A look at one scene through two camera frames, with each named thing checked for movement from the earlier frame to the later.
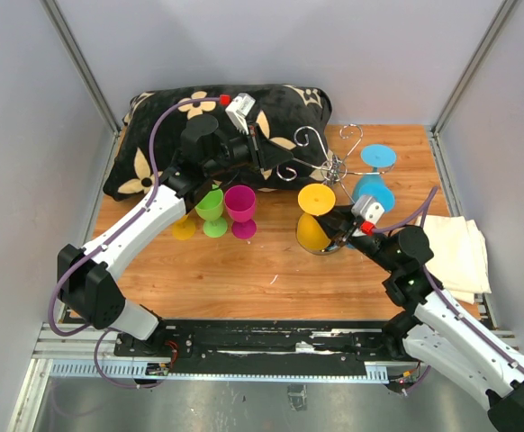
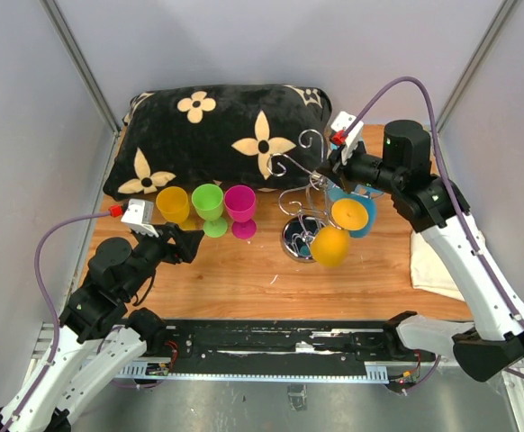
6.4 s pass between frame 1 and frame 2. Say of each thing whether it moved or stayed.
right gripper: moved
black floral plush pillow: stayed
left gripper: moved
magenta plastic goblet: stayed
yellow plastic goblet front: moved
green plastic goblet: stayed
